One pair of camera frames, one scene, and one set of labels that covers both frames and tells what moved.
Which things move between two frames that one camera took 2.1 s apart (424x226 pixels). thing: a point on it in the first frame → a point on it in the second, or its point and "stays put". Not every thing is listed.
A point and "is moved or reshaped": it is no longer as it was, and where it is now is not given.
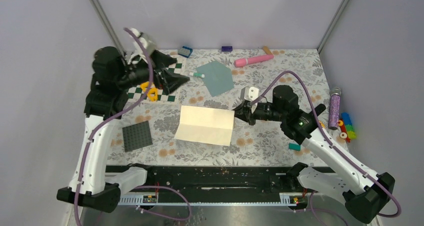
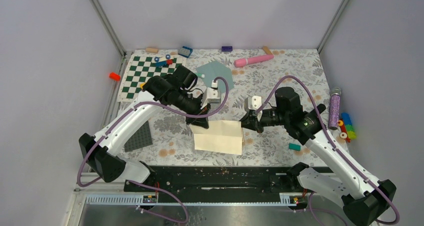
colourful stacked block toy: [345, 123] stays put
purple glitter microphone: [334, 108] stays put
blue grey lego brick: [185, 51] stays put
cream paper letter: [205, 125] is moved or reshaped
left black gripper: [170, 81] → [202, 122]
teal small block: [294, 146] stays put
